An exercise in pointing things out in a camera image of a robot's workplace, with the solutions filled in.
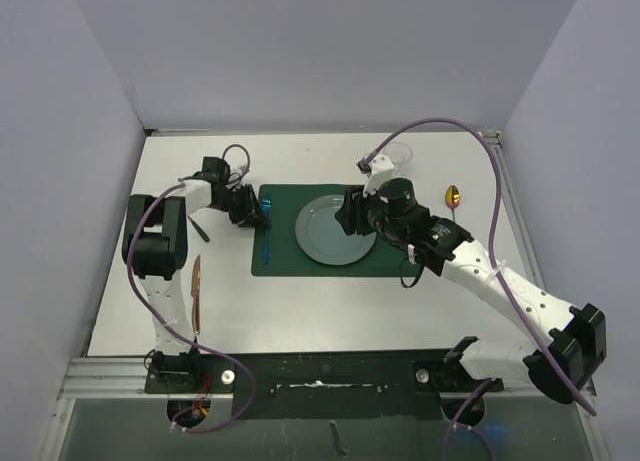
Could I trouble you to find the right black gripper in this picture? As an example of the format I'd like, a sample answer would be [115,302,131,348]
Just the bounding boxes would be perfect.
[336,179,407,244]

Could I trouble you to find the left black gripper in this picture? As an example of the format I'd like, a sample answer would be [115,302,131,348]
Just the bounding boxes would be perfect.
[210,184,268,229]

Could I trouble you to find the blue plastic spoon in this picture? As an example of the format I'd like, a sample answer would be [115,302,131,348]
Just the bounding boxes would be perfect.
[262,196,272,265]

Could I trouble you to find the dark green placemat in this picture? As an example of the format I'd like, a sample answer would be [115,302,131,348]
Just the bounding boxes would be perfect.
[251,184,419,278]

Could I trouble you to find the teal round plate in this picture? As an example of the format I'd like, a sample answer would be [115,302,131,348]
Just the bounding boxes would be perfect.
[295,195,376,266]

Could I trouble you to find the clear plastic cup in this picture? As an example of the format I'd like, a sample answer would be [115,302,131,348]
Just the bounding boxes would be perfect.
[383,142,413,177]

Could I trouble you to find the copper knife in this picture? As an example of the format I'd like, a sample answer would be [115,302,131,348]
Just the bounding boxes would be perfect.
[191,255,201,335]

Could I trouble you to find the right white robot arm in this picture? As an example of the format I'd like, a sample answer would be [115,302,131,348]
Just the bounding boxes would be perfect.
[335,178,606,404]

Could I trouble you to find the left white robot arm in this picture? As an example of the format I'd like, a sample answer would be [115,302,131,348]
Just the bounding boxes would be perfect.
[122,157,270,392]

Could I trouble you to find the gold iridescent spoon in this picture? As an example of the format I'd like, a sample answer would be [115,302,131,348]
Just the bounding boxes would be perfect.
[445,185,461,222]

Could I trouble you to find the gold fork green handle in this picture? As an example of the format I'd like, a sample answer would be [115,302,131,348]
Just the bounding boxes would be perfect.
[188,216,210,243]

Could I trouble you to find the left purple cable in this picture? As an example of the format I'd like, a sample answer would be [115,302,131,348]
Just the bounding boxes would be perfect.
[126,143,258,436]

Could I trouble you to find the purple cable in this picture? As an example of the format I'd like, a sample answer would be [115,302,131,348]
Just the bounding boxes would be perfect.
[355,117,599,461]
[126,143,258,436]

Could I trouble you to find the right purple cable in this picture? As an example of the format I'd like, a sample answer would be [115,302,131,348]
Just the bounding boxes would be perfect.
[355,117,599,461]

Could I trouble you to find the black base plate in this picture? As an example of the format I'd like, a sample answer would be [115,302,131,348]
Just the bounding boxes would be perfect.
[144,349,481,427]

